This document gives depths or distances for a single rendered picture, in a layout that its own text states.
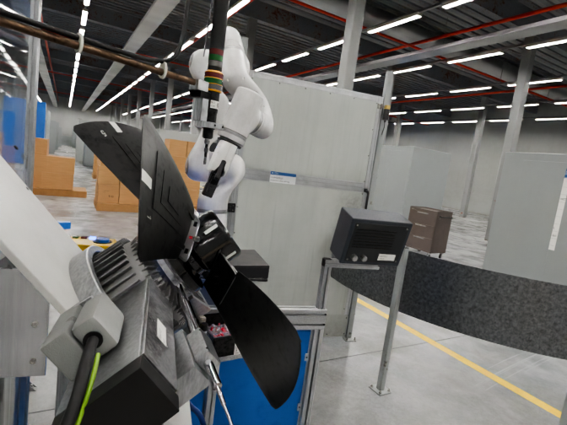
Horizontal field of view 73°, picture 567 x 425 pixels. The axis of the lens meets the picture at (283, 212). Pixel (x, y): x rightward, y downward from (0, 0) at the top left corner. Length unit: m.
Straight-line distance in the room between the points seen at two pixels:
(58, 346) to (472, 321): 2.24
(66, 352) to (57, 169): 9.49
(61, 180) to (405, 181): 8.33
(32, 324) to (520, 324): 2.28
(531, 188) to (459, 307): 4.71
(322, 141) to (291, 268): 1.01
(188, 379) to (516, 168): 6.83
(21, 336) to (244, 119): 0.73
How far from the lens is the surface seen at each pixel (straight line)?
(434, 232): 7.53
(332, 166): 2.99
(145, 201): 0.55
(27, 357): 0.86
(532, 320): 2.54
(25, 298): 0.82
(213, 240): 0.80
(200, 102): 0.91
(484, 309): 2.50
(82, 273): 0.80
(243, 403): 1.61
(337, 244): 1.49
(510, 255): 7.15
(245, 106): 1.14
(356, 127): 3.08
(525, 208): 7.05
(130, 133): 0.97
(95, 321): 0.56
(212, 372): 0.62
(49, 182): 10.04
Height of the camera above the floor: 1.39
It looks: 7 degrees down
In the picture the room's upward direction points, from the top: 8 degrees clockwise
